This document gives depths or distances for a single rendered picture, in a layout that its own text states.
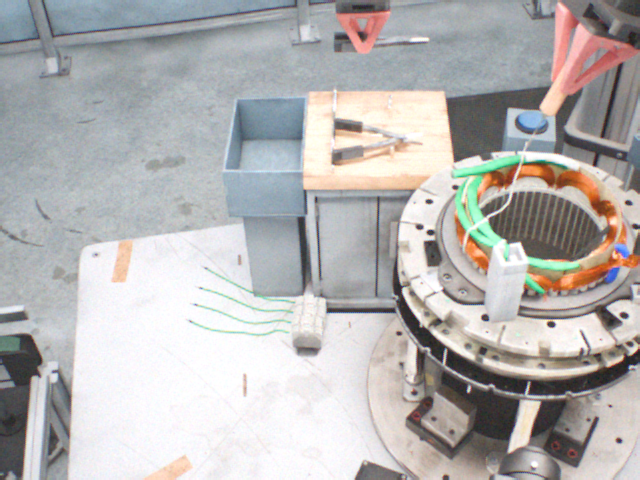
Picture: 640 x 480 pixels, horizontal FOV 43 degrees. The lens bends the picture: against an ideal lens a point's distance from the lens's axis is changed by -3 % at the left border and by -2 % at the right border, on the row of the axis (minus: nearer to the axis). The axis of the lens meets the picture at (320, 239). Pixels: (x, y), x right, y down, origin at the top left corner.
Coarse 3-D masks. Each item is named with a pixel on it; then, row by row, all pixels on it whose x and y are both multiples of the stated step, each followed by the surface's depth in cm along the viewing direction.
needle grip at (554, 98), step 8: (560, 72) 78; (560, 80) 78; (552, 88) 79; (552, 96) 79; (560, 96) 79; (544, 104) 80; (552, 104) 80; (560, 104) 80; (544, 112) 80; (552, 112) 80
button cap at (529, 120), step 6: (522, 114) 119; (528, 114) 119; (534, 114) 119; (540, 114) 119; (522, 120) 118; (528, 120) 118; (534, 120) 118; (540, 120) 118; (522, 126) 118; (528, 126) 117; (534, 126) 117; (540, 126) 117
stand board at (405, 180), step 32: (320, 96) 120; (352, 96) 120; (384, 96) 120; (416, 96) 119; (320, 128) 115; (384, 128) 114; (416, 128) 114; (448, 128) 114; (320, 160) 110; (352, 160) 110; (384, 160) 110; (416, 160) 109; (448, 160) 109
